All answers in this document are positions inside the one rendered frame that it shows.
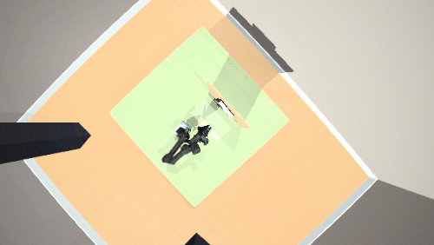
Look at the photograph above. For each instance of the tan wooden board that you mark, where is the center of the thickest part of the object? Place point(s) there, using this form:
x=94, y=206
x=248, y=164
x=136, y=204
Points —
x=214, y=92

